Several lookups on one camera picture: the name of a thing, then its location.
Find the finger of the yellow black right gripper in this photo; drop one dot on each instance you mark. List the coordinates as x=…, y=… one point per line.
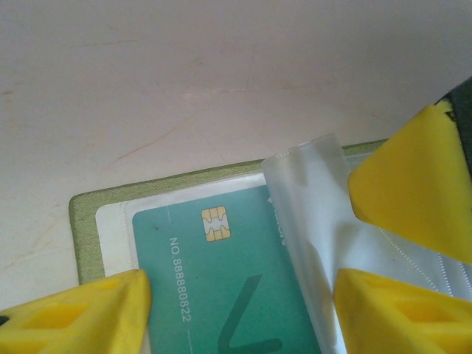
x=409, y=184

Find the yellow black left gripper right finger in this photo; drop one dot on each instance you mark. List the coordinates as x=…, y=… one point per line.
x=405, y=317

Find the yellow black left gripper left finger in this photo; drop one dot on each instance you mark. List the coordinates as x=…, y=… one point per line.
x=81, y=321

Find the teal credit card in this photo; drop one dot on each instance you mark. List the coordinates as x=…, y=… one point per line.
x=258, y=258

